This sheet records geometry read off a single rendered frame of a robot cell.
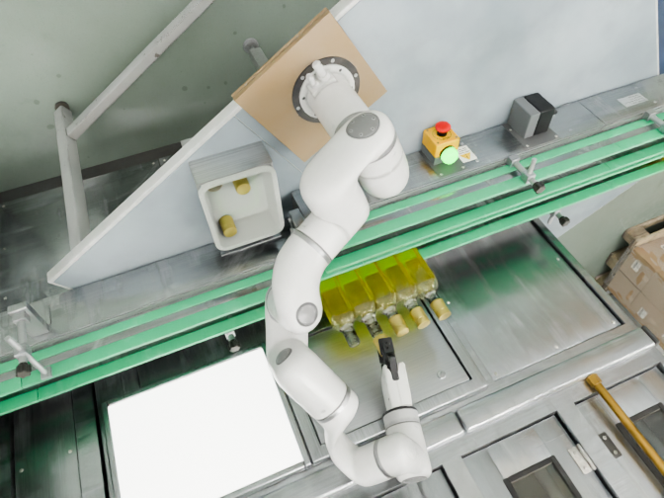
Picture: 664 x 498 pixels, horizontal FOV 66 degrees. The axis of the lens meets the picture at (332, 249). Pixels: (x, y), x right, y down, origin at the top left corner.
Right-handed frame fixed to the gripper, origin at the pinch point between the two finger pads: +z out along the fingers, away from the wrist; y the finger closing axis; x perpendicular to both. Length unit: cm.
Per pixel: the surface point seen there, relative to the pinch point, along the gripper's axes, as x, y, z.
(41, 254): 97, -16, 57
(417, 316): -9.2, 1.0, 7.1
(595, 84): -74, 20, 65
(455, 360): -19.0, -12.8, 0.9
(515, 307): -41.3, -16.1, 15.4
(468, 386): -20.1, -12.2, -6.8
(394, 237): -7.8, 6.1, 28.1
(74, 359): 70, 3, 7
